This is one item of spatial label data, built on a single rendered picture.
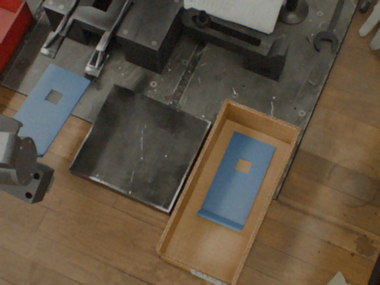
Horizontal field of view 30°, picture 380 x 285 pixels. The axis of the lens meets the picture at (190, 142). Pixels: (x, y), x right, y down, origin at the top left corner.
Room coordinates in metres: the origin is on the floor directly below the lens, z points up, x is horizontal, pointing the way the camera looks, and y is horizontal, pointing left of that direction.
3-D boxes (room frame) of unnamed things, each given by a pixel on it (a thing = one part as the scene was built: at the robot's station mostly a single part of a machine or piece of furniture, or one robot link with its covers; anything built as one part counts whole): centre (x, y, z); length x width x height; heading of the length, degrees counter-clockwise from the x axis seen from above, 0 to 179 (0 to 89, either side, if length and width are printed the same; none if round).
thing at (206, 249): (0.30, -0.06, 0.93); 0.25 x 0.13 x 0.08; 153
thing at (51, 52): (0.55, 0.19, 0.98); 0.07 x 0.02 x 0.01; 153
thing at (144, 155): (0.39, 0.08, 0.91); 0.17 x 0.16 x 0.02; 63
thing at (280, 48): (0.52, -0.13, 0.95); 0.06 x 0.03 x 0.09; 63
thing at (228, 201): (0.32, -0.07, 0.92); 0.15 x 0.07 x 0.03; 154
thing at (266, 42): (0.55, -0.07, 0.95); 0.15 x 0.03 x 0.10; 63
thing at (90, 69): (0.52, 0.13, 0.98); 0.07 x 0.02 x 0.01; 153
